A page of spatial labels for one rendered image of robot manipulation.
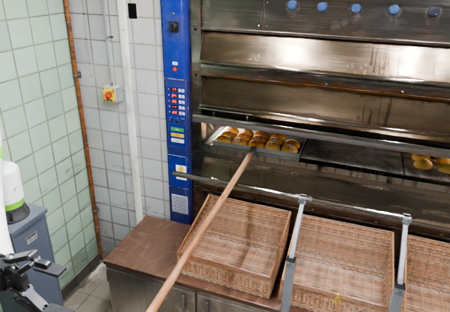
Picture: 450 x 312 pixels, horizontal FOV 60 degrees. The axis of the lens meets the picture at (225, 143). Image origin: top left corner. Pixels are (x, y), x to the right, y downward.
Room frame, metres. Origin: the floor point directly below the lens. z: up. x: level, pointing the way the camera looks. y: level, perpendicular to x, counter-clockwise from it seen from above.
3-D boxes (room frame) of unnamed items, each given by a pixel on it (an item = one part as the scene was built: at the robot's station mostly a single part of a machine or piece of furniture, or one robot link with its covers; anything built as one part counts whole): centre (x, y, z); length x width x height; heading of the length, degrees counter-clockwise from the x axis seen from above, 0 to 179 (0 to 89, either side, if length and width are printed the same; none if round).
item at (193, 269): (1.90, -0.08, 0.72); 0.56 x 0.49 x 0.28; 70
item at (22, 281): (0.75, 0.53, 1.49); 0.09 x 0.07 x 0.08; 72
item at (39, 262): (0.72, 0.42, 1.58); 0.05 x 0.01 x 0.03; 72
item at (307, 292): (1.70, -0.64, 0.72); 0.56 x 0.49 x 0.28; 72
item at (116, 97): (2.41, 0.73, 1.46); 0.10 x 0.07 x 0.10; 71
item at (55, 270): (0.71, 0.40, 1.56); 0.07 x 0.03 x 0.01; 72
